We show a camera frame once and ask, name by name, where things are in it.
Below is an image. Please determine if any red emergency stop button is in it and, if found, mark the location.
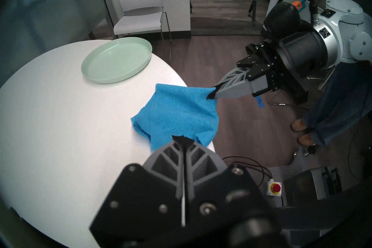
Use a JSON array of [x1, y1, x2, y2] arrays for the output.
[[267, 179, 282, 197]]

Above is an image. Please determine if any pale green round plate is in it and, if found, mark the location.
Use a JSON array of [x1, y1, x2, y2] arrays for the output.
[[81, 37, 153, 84]]

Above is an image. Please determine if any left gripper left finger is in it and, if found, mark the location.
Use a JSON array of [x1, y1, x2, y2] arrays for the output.
[[90, 135, 186, 246]]

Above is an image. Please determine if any blue microfiber napkin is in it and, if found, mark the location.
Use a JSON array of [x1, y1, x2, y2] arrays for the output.
[[131, 83, 220, 152]]

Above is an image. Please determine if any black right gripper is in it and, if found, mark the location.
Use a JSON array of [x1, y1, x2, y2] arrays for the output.
[[207, 31, 329, 104]]

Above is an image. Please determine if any black floor cable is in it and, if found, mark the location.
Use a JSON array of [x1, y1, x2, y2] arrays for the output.
[[222, 156, 273, 187]]

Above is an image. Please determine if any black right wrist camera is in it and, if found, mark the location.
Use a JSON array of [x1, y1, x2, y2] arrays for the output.
[[262, 2, 314, 42]]

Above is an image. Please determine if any person in blue jeans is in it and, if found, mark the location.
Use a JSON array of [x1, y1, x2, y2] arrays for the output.
[[291, 0, 372, 148]]

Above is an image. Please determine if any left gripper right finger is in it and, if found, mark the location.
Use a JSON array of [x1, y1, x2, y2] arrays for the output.
[[185, 137, 276, 222]]

